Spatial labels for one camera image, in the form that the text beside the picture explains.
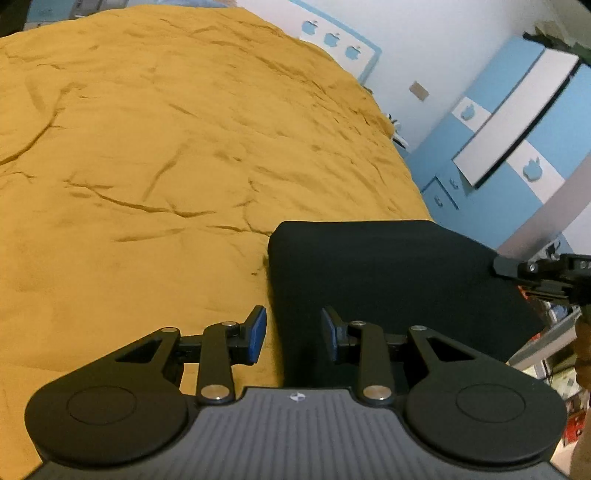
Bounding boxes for beige wall switch plate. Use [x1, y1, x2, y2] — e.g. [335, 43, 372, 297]
[409, 81, 430, 102]

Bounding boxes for blue white wardrobe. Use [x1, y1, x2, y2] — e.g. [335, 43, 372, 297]
[407, 38, 590, 256]

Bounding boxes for mustard yellow bedspread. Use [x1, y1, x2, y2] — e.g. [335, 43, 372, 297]
[1, 5, 429, 479]

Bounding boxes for black pants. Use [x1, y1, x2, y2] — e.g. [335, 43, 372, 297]
[267, 220, 544, 388]

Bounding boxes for white headboard blue apple cutouts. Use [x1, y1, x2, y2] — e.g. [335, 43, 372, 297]
[236, 0, 382, 85]

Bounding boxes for blue nightstand drawers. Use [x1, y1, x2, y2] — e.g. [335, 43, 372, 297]
[422, 162, 475, 228]

